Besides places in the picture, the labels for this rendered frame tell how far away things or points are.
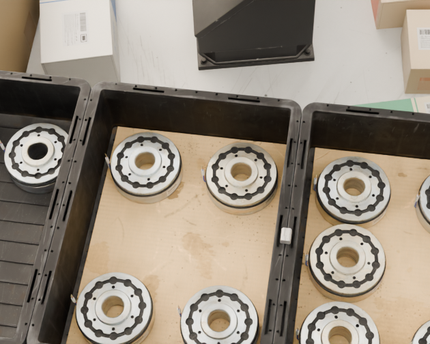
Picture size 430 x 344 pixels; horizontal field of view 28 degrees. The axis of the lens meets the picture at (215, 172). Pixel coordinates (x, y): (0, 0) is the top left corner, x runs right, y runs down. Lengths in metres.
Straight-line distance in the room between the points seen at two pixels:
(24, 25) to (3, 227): 0.42
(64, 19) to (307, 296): 0.64
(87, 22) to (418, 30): 0.55
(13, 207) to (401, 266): 0.56
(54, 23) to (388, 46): 0.58
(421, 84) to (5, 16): 0.69
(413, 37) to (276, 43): 0.23
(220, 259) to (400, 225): 0.26
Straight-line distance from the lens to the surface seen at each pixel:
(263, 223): 1.22
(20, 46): 1.53
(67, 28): 1.48
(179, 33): 1.56
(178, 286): 1.19
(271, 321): 1.06
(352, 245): 1.17
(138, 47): 1.55
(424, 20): 1.49
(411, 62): 1.44
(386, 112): 1.20
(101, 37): 1.46
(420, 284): 1.20
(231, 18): 1.40
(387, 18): 1.54
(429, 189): 1.23
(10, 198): 1.29
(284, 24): 1.43
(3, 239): 1.27
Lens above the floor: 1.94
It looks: 62 degrees down
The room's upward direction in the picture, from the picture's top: 7 degrees counter-clockwise
